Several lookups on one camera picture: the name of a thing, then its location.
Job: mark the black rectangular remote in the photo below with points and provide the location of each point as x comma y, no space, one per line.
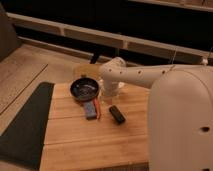
117,115

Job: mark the dark green floor mat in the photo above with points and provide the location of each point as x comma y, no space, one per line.
22,141

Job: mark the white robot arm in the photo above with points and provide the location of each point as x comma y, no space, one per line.
180,111

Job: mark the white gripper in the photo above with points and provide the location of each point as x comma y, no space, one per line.
108,97

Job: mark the black frying pan blue handle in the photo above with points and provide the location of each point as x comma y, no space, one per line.
85,90

